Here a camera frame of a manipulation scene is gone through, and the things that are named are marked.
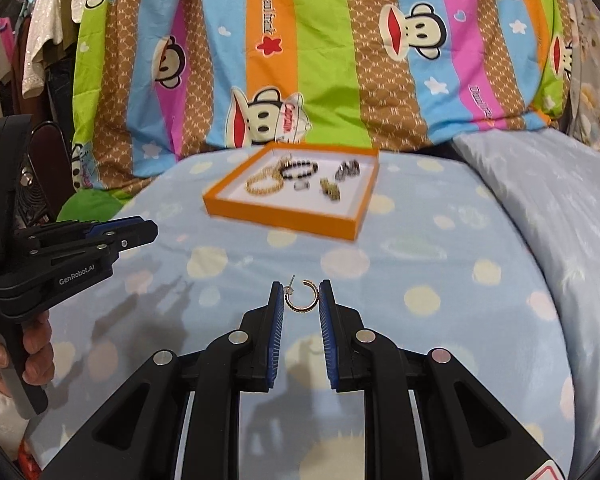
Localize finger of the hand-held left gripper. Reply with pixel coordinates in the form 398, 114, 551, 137
12, 216, 148, 242
27, 220, 158, 267

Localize dark fan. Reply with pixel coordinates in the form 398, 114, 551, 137
22, 147, 58, 226

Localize pale blue quilt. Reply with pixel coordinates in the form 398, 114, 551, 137
450, 127, 600, 480

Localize blue dotted sheet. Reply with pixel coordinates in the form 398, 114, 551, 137
25, 147, 576, 480

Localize dark hanging clothes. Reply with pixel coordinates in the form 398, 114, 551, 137
0, 0, 81, 131

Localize dark bead bracelet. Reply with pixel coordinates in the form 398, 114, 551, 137
279, 159, 321, 181

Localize gold braided bracelet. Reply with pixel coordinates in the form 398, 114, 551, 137
245, 160, 293, 196

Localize floral cloth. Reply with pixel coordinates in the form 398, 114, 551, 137
555, 0, 600, 161

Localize gold wristwatch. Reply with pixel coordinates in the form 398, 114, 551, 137
319, 176, 343, 203

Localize green cushion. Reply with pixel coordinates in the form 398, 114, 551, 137
57, 187, 133, 222

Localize orange shallow box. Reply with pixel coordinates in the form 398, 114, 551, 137
202, 141, 381, 242

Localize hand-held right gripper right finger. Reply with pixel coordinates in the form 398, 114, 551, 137
317, 280, 568, 480

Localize white sequin shirt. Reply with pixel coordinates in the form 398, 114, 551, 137
22, 0, 88, 98

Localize gold hoop earring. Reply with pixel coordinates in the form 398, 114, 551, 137
283, 276, 322, 314

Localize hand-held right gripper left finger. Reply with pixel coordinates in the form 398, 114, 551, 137
40, 280, 286, 480

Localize person's left hand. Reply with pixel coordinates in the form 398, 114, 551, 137
0, 310, 56, 396

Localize striped cartoon printed blanket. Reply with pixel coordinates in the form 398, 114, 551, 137
70, 0, 573, 196

